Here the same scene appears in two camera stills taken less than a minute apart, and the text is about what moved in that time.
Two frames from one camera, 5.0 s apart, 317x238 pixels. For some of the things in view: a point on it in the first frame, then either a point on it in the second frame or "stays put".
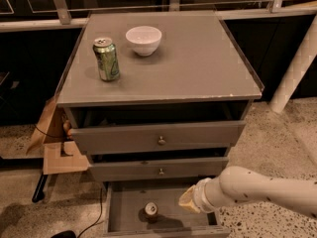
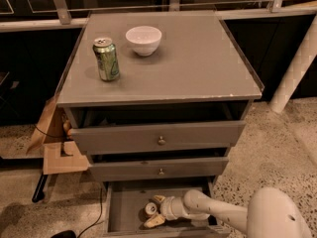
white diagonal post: [298, 69] stays put
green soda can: [106, 54] stays put
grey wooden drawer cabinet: [157, 96] stays put
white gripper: [200, 195] -> [169, 208]
